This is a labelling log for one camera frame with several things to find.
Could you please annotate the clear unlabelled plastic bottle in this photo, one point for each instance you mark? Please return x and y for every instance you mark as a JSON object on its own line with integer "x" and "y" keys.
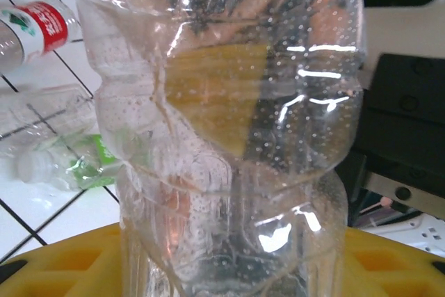
{"x": 215, "y": 206}

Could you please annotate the clear bottle green cap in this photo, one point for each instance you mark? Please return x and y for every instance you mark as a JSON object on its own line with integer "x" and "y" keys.
{"x": 41, "y": 112}

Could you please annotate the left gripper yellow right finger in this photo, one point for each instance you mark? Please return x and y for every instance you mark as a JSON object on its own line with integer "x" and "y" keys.
{"x": 393, "y": 272}

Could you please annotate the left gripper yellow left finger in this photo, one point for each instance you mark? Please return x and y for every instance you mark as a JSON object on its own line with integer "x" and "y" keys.
{"x": 52, "y": 272}

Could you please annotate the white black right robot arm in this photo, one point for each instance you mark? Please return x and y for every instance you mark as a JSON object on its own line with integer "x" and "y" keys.
{"x": 400, "y": 119}

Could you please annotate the green label clear bottle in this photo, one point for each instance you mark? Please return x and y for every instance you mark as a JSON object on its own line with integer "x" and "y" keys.
{"x": 87, "y": 175}

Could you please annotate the red white label water bottle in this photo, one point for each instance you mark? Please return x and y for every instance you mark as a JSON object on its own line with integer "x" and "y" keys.
{"x": 45, "y": 29}

